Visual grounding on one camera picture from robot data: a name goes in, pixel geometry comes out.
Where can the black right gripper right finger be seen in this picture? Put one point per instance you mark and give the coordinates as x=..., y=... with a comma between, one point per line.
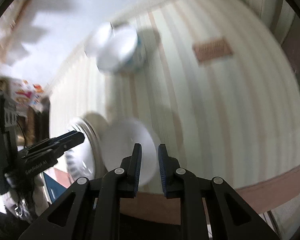
x=170, y=181

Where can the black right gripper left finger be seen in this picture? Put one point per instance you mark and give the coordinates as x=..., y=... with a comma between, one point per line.
x=129, y=182

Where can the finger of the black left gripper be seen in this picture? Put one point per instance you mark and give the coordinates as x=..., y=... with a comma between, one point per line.
x=66, y=142

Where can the blue leaf pattern plate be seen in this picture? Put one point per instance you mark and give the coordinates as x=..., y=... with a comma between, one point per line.
x=84, y=160

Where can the plain white bowl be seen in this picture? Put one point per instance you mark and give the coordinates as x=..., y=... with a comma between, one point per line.
x=117, y=142

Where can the gloved left hand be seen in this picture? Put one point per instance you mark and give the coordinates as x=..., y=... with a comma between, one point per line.
x=27, y=206

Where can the colourful sticker sheet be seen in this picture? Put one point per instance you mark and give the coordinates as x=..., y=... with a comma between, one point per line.
x=26, y=95

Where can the white bowl with dark rim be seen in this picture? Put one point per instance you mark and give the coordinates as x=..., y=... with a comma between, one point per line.
x=98, y=39

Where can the white bowl with heart pattern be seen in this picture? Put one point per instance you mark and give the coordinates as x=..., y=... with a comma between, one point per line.
x=124, y=51

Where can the brown label on tablecloth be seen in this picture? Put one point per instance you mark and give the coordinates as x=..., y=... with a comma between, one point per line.
x=212, y=49

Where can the dark pans on wall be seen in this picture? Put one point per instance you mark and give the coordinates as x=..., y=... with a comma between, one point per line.
x=33, y=125

